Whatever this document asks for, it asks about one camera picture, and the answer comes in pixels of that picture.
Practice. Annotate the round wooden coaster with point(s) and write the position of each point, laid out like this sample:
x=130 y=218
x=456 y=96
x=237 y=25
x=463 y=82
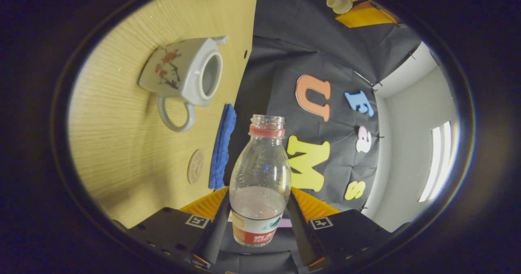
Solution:
x=195 y=166

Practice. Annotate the blue towel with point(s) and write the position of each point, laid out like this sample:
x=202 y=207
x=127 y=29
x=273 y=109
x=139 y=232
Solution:
x=223 y=143

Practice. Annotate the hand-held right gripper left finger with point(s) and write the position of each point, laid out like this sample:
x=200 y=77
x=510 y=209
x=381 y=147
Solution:
x=211 y=233

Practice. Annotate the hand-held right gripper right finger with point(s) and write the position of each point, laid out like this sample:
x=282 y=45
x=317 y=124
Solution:
x=301 y=237

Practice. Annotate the ceiling light panel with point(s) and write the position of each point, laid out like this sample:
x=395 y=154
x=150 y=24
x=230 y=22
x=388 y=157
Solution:
x=441 y=160

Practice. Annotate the grey flowered teacup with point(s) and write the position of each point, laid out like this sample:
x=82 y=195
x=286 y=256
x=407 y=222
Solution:
x=183 y=72

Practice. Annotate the clear plastic water bottle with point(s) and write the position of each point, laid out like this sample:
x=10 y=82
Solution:
x=258 y=184

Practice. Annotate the black backdrop cloth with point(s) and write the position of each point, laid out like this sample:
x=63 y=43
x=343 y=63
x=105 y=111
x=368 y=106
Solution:
x=276 y=74

